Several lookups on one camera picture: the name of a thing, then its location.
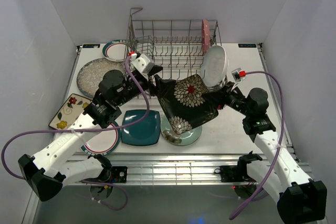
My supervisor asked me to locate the white oval plate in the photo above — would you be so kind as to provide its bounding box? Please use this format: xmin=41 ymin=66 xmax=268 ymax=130
xmin=199 ymin=45 xmax=228 ymax=87

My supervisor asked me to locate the xdof label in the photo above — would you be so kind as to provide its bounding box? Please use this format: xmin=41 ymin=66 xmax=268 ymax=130
xmin=238 ymin=44 xmax=257 ymax=48
xmin=82 ymin=44 xmax=100 ymax=48

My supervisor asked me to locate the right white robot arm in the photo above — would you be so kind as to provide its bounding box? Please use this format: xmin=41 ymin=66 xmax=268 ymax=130
xmin=202 ymin=82 xmax=327 ymax=223

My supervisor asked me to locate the left XDOF label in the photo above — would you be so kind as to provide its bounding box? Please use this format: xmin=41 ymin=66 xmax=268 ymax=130
xmin=82 ymin=44 xmax=100 ymax=48

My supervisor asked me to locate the small teal red rimmed plate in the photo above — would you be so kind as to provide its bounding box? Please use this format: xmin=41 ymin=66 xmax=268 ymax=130
xmin=102 ymin=40 xmax=135 ymax=62

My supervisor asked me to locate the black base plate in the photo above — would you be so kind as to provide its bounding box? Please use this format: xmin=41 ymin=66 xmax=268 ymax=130
xmin=214 ymin=165 xmax=250 ymax=183
xmin=107 ymin=166 xmax=128 ymax=183

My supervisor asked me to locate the grey wire dish rack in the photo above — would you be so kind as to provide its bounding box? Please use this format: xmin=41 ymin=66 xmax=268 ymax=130
xmin=123 ymin=7 xmax=228 ymax=100

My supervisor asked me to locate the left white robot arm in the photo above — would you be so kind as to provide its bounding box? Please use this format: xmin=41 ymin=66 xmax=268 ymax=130
xmin=18 ymin=70 xmax=155 ymax=201

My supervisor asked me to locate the large teal red rimmed plate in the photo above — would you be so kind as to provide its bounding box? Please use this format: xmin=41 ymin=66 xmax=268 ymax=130
xmin=80 ymin=129 xmax=121 ymax=156

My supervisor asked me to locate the right XDOF label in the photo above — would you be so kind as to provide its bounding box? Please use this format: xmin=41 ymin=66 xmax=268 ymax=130
xmin=238 ymin=44 xmax=257 ymax=48

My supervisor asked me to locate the cream floral square plate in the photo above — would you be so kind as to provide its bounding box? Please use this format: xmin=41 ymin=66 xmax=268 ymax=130
xmin=49 ymin=93 xmax=91 ymax=130

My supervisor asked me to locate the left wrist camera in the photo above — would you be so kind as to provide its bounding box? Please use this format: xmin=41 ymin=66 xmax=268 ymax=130
xmin=129 ymin=52 xmax=154 ymax=74

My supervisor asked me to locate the black floral square plate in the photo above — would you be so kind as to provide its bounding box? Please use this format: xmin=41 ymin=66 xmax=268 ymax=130
xmin=158 ymin=74 xmax=218 ymax=129

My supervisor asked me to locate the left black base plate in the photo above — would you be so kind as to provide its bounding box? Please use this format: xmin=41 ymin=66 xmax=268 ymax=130
xmin=107 ymin=166 xmax=128 ymax=183

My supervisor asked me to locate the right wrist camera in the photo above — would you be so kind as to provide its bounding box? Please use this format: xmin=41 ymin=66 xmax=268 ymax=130
xmin=231 ymin=68 xmax=246 ymax=89

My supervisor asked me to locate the pink polka dot plate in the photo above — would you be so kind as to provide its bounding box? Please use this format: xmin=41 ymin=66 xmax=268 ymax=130
xmin=202 ymin=19 xmax=210 ymax=56

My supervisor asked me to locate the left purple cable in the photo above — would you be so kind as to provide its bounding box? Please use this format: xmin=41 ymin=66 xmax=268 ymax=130
xmin=1 ymin=53 xmax=151 ymax=211

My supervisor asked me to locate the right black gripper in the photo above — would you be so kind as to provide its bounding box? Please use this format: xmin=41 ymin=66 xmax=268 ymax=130
xmin=202 ymin=81 xmax=252 ymax=117

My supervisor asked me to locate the aluminium frame rail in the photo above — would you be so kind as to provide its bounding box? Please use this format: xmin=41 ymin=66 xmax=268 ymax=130
xmin=33 ymin=153 xmax=316 ymax=187

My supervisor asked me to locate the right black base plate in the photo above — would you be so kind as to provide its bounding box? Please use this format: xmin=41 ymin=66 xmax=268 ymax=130
xmin=214 ymin=165 xmax=250 ymax=183

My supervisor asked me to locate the light green floral plate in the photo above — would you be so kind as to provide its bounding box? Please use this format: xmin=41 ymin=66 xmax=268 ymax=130
xmin=161 ymin=115 xmax=202 ymax=146

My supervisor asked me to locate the grey speckled round plate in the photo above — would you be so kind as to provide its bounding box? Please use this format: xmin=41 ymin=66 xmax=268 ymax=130
xmin=77 ymin=58 xmax=125 ymax=99

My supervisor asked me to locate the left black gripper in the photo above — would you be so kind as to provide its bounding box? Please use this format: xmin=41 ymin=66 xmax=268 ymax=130
xmin=115 ymin=65 xmax=176 ymax=106

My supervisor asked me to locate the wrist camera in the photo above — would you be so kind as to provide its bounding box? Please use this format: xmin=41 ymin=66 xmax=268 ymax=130
xmin=129 ymin=52 xmax=154 ymax=74
xmin=231 ymin=68 xmax=246 ymax=89

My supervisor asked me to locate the teal square plate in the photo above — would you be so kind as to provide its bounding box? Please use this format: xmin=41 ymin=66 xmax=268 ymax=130
xmin=121 ymin=110 xmax=161 ymax=146

